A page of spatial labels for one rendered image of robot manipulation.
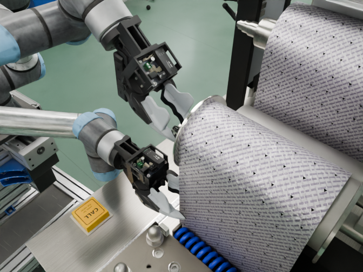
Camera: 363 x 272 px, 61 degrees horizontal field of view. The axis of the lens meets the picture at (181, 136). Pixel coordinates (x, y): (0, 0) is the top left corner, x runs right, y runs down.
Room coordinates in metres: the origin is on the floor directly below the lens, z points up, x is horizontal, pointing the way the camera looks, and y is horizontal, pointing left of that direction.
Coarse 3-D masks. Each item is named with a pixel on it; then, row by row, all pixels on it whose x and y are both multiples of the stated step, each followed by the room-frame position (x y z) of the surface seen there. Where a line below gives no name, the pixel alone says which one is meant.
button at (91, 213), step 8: (88, 200) 0.47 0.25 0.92; (96, 200) 0.47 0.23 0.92; (80, 208) 0.45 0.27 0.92; (88, 208) 0.45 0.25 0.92; (96, 208) 0.45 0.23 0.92; (104, 208) 0.45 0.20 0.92; (80, 216) 0.42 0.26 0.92; (88, 216) 0.42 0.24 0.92; (96, 216) 0.42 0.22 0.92; (104, 216) 0.43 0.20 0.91; (80, 224) 0.41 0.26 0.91; (88, 224) 0.40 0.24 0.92; (96, 224) 0.41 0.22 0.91; (88, 232) 0.39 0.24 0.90
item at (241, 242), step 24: (192, 192) 0.33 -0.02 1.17; (192, 216) 0.33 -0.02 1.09; (216, 216) 0.29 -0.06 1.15; (240, 216) 0.26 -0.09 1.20; (216, 240) 0.29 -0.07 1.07; (240, 240) 0.26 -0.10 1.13; (264, 240) 0.23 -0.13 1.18; (240, 264) 0.25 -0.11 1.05; (264, 264) 0.22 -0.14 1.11; (288, 264) 0.20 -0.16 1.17
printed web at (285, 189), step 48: (288, 48) 0.50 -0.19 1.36; (336, 48) 0.46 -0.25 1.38; (288, 96) 0.48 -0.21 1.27; (336, 96) 0.43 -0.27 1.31; (192, 144) 0.34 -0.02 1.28; (240, 144) 0.32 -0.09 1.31; (288, 144) 0.32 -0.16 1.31; (336, 144) 0.41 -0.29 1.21; (240, 192) 0.27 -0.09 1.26; (288, 192) 0.24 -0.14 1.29; (336, 192) 0.23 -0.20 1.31; (288, 240) 0.21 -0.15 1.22
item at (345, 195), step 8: (352, 184) 0.25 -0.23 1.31; (360, 184) 0.25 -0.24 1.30; (344, 192) 0.23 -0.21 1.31; (352, 192) 0.23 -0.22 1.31; (336, 200) 0.22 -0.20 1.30; (344, 200) 0.22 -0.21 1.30; (328, 208) 0.22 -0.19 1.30; (336, 208) 0.21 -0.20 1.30; (344, 208) 0.21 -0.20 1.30; (328, 216) 0.21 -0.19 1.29; (336, 216) 0.21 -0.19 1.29; (320, 224) 0.20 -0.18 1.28; (328, 224) 0.20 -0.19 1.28; (336, 224) 0.20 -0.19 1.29; (320, 232) 0.20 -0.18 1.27; (328, 232) 0.19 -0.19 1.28; (312, 240) 0.20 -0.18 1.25; (320, 240) 0.19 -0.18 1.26; (312, 248) 0.20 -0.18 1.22
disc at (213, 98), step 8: (216, 96) 0.43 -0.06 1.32; (200, 104) 0.39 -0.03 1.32; (224, 104) 0.45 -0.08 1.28; (192, 112) 0.38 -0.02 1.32; (184, 120) 0.37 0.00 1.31; (184, 128) 0.36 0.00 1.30; (176, 136) 0.36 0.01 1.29; (176, 144) 0.35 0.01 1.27; (176, 152) 0.35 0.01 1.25; (176, 160) 0.35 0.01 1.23
